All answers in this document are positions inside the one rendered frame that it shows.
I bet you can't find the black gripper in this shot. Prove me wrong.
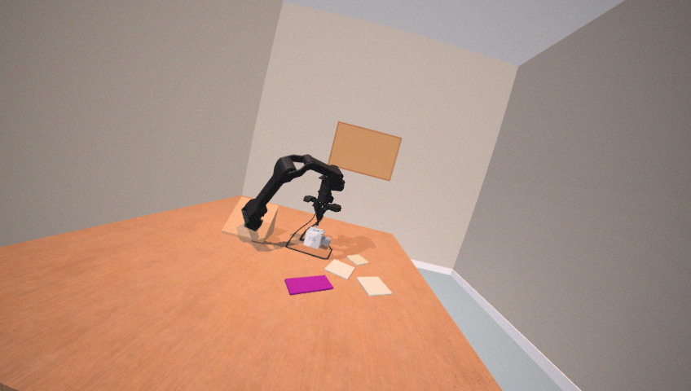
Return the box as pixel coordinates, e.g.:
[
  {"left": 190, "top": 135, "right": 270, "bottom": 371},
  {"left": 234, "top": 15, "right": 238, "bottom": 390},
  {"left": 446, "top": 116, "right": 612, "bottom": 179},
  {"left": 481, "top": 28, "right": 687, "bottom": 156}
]
[{"left": 303, "top": 189, "right": 341, "bottom": 220}]

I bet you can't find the purple flat rectangular slab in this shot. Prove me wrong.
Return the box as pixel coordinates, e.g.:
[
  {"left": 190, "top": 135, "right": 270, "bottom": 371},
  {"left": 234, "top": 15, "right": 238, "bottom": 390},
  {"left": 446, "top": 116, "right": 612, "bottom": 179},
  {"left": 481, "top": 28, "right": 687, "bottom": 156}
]
[{"left": 284, "top": 275, "right": 333, "bottom": 295}]

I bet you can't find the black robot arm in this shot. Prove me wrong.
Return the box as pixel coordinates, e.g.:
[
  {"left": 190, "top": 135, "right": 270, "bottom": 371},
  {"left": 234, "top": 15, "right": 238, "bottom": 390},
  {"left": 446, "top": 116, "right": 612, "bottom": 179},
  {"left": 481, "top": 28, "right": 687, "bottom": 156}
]
[{"left": 241, "top": 154, "right": 346, "bottom": 231}]

